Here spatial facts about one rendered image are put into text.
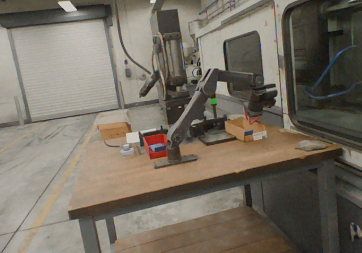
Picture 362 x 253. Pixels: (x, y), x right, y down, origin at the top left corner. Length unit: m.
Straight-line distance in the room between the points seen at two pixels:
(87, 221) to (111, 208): 0.10
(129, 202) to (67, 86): 10.03
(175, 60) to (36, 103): 9.86
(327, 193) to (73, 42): 10.20
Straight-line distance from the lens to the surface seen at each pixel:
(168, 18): 1.77
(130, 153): 1.56
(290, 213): 2.12
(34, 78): 11.27
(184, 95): 1.66
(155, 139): 1.68
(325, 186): 1.46
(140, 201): 1.12
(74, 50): 10.98
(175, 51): 1.67
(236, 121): 1.77
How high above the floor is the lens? 1.34
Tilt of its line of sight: 10 degrees down
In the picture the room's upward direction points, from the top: 8 degrees counter-clockwise
